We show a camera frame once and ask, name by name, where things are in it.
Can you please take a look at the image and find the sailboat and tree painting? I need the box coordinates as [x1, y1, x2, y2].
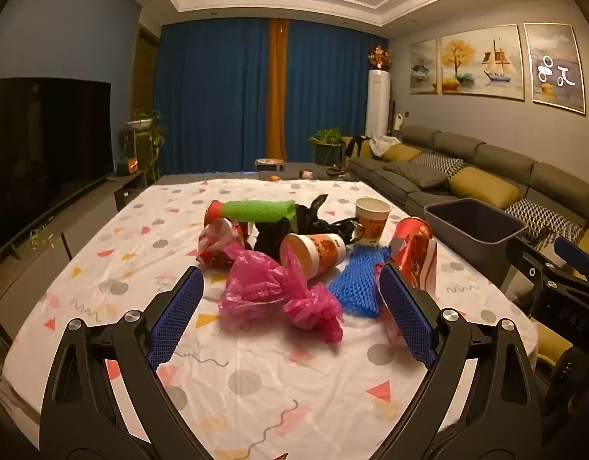
[440, 24, 525, 101]

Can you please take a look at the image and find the crushed red paper cup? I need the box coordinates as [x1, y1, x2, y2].
[387, 217, 439, 298]

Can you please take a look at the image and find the blue foam net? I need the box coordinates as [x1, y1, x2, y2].
[327, 244, 392, 319]

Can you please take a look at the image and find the red and white plastic bag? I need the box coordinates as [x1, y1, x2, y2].
[197, 218, 249, 269]

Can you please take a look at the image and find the grey television cabinet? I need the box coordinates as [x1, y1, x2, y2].
[0, 170, 149, 317]

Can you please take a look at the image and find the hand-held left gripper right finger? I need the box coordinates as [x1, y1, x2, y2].
[371, 263, 546, 460]

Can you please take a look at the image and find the small landscape painting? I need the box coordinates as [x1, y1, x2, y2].
[409, 38, 439, 94]

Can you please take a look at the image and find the orange flower arrangement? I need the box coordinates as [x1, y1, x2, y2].
[368, 45, 395, 70]

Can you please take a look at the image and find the wooden plant stand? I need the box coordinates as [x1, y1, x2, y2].
[123, 129, 161, 183]

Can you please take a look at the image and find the orange curtain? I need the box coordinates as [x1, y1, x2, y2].
[266, 18, 289, 161]

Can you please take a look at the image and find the black garment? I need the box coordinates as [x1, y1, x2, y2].
[345, 135, 372, 159]

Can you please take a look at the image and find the black television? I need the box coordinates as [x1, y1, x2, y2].
[0, 77, 114, 257]

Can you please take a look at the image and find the white standing air conditioner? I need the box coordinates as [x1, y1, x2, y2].
[365, 69, 391, 137]

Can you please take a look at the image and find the yellow sofa cushion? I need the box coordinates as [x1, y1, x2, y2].
[383, 145, 422, 163]
[448, 167, 520, 209]
[534, 323, 575, 370]

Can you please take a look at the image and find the dark green plant pot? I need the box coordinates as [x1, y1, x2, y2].
[315, 144, 343, 166]

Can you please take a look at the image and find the black and white patterned cushion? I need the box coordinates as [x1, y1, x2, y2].
[414, 152, 465, 177]
[505, 198, 585, 243]

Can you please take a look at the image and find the purple sky painting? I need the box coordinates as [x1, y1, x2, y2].
[523, 22, 587, 116]

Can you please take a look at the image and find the pink plastic bag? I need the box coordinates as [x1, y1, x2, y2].
[218, 242, 345, 346]

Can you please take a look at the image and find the black plastic bag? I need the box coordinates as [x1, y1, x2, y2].
[253, 194, 359, 260]

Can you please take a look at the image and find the patterned white tablecloth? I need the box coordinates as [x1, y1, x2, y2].
[2, 178, 539, 460]

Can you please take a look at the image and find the blue curtain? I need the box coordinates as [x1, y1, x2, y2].
[282, 19, 391, 164]
[153, 18, 276, 176]

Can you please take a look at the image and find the grey plastic bin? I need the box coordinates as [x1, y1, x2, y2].
[423, 199, 529, 298]

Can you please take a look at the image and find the trailing green plant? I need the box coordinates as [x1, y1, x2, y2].
[129, 109, 166, 180]

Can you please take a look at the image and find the white garment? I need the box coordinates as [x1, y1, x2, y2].
[368, 135, 400, 156]

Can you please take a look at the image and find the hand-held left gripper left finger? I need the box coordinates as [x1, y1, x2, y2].
[39, 266, 213, 460]

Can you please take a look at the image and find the orange printed paper cup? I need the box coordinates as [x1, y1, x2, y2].
[280, 232, 348, 283]
[354, 197, 393, 246]

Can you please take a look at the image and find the leafy green plant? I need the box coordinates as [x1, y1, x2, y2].
[308, 128, 345, 150]

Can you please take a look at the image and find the dark grey sofa cushion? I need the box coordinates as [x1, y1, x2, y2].
[385, 160, 448, 189]

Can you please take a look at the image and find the grey sofa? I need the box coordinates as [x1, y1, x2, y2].
[345, 125, 589, 298]

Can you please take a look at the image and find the green foam net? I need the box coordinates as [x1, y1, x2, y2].
[222, 198, 297, 225]

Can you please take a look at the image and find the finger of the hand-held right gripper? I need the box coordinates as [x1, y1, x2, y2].
[553, 236, 589, 284]
[505, 237, 568, 291]

